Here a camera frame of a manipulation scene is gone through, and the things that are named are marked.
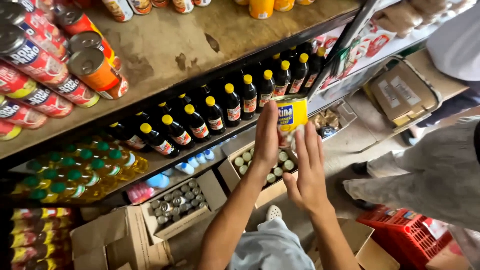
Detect person's right hand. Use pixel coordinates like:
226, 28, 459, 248
282, 120, 331, 214

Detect person's left hand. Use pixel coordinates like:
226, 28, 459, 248
251, 100, 280, 176

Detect yellow corned beef can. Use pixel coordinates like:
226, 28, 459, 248
271, 94, 309, 149

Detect carton of white-lidded cans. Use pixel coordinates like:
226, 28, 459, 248
218, 142, 299, 209

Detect row of dark sauce bottles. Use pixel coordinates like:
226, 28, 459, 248
107, 39, 328, 159

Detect person's white shoe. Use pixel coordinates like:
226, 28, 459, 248
265, 205, 283, 222

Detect wooden shelf unit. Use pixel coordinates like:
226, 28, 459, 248
0, 0, 376, 211

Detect carton of silver cans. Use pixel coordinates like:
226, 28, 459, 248
140, 170, 228, 241

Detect light blue packet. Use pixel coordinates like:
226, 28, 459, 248
145, 173, 170, 189

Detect person's grey shorts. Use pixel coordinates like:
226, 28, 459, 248
228, 217, 316, 270

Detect rack of packaged goods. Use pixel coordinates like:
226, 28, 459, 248
307, 0, 480, 142

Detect pink packet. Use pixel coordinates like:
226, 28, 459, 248
127, 182, 155, 204

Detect orange-labelled tin can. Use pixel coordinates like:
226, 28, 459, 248
69, 31, 123, 72
53, 4, 105, 39
97, 73, 130, 101
67, 47, 123, 93

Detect plain brown cardboard carton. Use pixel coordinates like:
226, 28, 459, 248
307, 217, 401, 270

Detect red plastic basket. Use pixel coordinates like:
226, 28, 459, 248
355, 205, 455, 270

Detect group of green-capped oil bottles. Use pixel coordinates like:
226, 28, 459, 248
10, 139, 149, 205

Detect empty open cardboard carton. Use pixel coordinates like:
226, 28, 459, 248
70, 205, 174, 270

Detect stack of red-labelled cans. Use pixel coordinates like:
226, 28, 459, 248
0, 0, 101, 142

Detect stack of red yellow packets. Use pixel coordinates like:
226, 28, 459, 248
9, 207, 73, 270

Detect strapped brown cardboard box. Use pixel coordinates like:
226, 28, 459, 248
368, 59, 444, 129

